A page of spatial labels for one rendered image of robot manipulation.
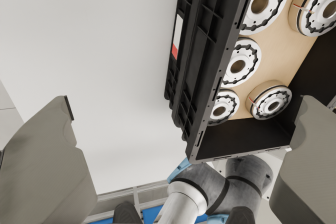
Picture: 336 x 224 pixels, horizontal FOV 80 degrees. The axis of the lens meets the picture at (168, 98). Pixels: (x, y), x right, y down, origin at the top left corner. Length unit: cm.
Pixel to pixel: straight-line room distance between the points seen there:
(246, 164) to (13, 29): 69
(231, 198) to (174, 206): 17
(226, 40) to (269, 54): 22
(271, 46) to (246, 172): 39
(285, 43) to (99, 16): 39
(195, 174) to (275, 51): 36
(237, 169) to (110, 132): 42
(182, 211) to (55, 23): 49
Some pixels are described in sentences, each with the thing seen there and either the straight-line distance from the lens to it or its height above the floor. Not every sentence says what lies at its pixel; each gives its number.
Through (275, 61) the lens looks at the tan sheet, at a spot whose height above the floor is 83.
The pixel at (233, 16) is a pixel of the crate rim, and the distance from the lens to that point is 27.
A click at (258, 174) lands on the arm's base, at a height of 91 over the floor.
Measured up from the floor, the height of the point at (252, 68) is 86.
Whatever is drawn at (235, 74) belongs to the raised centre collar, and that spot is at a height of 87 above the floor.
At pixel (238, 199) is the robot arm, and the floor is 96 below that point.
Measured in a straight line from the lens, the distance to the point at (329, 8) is 49.
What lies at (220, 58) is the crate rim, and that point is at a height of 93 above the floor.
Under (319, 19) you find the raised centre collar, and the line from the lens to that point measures 46.
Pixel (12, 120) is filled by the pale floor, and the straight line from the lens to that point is 168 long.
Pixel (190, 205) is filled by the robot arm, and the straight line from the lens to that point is 56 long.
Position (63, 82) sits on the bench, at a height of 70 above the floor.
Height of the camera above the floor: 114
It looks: 48 degrees down
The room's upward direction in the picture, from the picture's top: 158 degrees clockwise
